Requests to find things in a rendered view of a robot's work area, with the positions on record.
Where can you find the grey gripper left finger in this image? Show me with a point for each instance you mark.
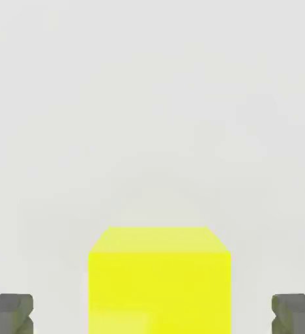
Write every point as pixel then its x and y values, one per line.
pixel 6 313

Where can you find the small yellow cube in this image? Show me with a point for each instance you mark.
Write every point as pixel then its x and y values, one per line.
pixel 159 287

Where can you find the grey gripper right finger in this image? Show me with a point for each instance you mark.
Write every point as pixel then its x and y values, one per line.
pixel 298 313

